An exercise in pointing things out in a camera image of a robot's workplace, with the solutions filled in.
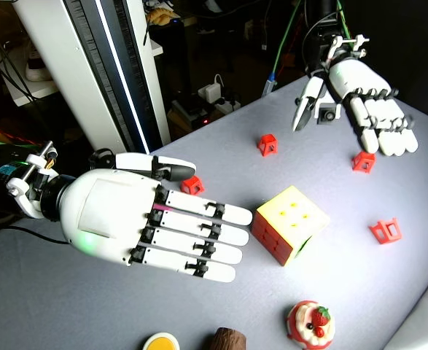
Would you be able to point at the yellow red puzzle cube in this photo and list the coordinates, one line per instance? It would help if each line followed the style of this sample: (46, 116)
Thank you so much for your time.
(290, 218)

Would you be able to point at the small red toy stool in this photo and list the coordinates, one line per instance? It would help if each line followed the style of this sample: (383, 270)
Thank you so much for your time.
(385, 231)
(192, 185)
(364, 162)
(267, 145)

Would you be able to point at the grey table cloth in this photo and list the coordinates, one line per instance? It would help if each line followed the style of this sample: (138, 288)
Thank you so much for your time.
(89, 302)

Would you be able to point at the device with red light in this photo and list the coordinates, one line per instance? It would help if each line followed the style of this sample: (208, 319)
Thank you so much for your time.
(193, 116)

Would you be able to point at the white column with black strips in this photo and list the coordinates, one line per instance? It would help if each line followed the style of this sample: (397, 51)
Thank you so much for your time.
(75, 65)

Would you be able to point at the white disc with yellow centre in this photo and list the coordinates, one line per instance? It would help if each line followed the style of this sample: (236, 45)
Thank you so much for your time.
(160, 343)

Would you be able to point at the white shoe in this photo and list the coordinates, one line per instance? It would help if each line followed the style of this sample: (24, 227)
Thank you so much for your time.
(36, 69)

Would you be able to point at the white power adapter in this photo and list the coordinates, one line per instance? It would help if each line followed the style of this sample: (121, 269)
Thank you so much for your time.
(209, 93)

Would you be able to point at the white power strip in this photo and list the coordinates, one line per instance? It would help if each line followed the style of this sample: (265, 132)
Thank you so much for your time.
(228, 105)

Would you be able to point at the black tower box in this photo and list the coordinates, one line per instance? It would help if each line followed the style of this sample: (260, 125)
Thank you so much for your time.
(173, 54)

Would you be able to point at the brown toy log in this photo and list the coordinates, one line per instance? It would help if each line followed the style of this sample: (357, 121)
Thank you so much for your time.
(228, 339)

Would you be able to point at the toy bread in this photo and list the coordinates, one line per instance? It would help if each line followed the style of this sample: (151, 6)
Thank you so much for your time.
(160, 16)

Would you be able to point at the toy strawberry cake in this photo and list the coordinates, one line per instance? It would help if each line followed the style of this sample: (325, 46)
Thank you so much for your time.
(310, 324)

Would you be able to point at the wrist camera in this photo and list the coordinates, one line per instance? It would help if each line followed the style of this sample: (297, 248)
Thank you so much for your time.
(328, 113)

